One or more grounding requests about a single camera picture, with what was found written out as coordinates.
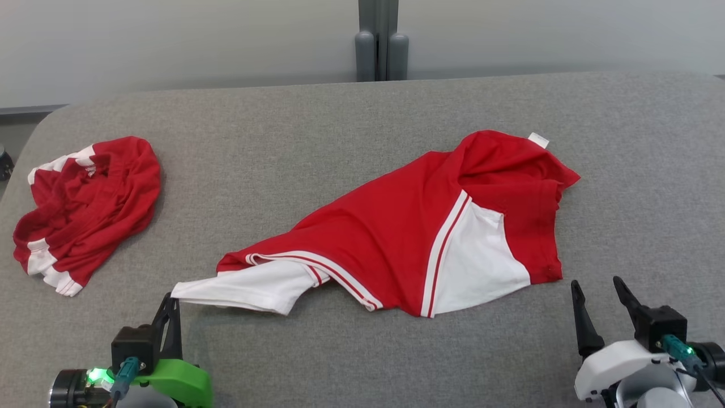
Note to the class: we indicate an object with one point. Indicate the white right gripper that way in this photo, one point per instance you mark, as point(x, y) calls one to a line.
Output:
point(612, 362)

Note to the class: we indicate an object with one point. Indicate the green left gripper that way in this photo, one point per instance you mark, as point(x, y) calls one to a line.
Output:
point(187, 385)

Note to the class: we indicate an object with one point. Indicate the red shorts with white stripes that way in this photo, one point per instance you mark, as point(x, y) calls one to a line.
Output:
point(96, 204)

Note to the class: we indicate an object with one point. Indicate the red and white shirt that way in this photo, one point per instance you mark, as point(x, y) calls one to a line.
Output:
point(385, 238)

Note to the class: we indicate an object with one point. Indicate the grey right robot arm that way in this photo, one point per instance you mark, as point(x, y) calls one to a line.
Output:
point(657, 394)

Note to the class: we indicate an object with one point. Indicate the grey skirting strip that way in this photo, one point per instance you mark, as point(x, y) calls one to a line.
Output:
point(28, 109)

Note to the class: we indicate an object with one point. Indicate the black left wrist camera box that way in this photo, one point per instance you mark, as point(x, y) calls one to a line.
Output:
point(133, 343)

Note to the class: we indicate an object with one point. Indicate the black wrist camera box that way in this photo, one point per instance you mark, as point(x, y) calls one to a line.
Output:
point(662, 326)
point(133, 343)

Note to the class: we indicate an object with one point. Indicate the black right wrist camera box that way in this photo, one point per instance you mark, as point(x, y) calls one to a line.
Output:
point(662, 326)

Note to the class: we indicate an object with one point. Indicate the teal left camera connector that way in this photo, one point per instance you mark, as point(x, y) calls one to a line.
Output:
point(126, 371)

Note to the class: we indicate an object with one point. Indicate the teal camera connector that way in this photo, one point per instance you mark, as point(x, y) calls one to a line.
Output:
point(126, 371)
point(677, 347)

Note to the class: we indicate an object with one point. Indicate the teal right camera connector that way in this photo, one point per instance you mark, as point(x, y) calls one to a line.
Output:
point(677, 347)

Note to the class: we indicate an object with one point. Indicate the upright grey partition post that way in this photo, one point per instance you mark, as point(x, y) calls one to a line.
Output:
point(365, 56)

